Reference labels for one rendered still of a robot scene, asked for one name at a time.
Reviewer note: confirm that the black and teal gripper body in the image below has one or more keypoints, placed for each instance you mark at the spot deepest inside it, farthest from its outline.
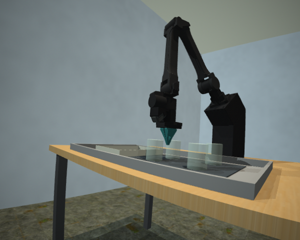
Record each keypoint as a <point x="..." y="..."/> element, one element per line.
<point x="169" y="124"/>

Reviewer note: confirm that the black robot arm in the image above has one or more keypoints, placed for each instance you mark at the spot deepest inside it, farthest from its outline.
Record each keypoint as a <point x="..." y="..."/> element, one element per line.
<point x="162" y="104"/>

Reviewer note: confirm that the beige shallow tray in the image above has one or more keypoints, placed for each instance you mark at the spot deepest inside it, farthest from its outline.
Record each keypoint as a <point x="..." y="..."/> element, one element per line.
<point x="124" y="150"/>

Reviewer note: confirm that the clear glass jar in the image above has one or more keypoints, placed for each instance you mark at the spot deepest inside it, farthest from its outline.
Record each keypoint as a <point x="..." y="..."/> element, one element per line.
<point x="154" y="150"/>
<point x="215" y="153"/>
<point x="197" y="156"/>
<point x="173" y="150"/>

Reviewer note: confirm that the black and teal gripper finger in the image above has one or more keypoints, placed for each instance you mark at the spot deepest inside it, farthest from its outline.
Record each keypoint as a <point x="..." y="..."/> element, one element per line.
<point x="164" y="135"/>
<point x="167" y="132"/>

